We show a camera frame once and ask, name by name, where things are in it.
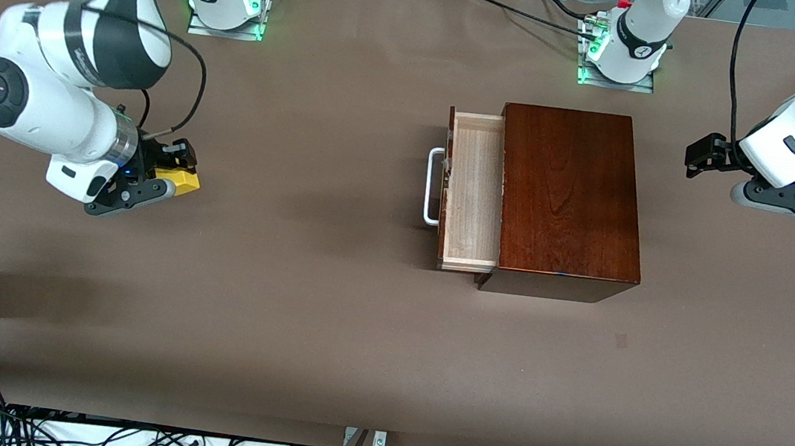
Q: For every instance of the yellow cube block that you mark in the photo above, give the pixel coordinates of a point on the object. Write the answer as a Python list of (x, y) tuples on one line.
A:
[(185, 182)]

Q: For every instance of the dark brown wooden cabinet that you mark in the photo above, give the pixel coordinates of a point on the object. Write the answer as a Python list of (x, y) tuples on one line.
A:
[(572, 198)]

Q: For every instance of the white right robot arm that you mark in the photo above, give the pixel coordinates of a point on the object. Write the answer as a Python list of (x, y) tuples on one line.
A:
[(43, 115)]

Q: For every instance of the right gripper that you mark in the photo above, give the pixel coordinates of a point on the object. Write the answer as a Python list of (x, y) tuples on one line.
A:
[(151, 154)]

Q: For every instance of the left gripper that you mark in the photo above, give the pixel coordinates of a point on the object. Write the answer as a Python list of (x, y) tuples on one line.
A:
[(721, 153)]

